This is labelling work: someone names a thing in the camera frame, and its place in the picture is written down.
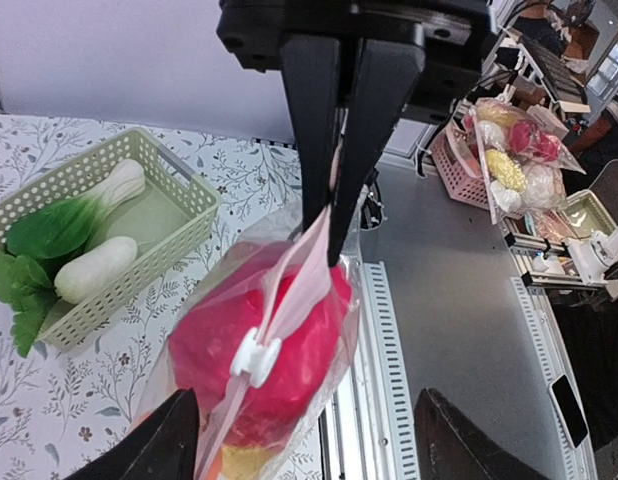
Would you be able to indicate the background filled food bag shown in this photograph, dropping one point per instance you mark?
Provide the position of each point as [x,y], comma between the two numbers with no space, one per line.
[521,161]

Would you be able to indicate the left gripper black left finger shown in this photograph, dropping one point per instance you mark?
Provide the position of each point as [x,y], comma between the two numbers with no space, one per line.
[163,446]

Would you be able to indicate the pink perforated basket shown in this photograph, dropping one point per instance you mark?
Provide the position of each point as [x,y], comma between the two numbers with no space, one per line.
[458,167]

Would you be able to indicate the background person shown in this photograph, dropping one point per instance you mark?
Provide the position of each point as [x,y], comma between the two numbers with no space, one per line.
[594,149]

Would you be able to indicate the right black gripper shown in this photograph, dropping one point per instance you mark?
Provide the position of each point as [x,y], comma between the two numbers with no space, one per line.
[453,39]

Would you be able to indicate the white radish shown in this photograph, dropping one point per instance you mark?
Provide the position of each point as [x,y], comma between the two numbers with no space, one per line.
[95,270]

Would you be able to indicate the green white bok choy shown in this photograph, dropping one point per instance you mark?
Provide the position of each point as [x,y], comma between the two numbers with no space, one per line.
[39,244]

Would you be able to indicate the floral tablecloth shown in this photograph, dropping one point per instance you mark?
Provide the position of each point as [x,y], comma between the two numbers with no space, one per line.
[59,411]

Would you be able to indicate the beige perforated plastic basket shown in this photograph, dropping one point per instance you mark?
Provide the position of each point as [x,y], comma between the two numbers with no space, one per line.
[170,218]

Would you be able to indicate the aluminium front rail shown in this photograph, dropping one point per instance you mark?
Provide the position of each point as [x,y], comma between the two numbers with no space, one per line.
[445,307]

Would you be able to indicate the black smartphone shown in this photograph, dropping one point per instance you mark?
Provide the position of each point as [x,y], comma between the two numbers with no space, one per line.
[569,411]

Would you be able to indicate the clear zip top bag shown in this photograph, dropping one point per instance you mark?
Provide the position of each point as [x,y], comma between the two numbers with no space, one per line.
[263,340]

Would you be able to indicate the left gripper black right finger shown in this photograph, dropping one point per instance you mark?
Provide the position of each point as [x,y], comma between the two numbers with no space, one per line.
[451,446]

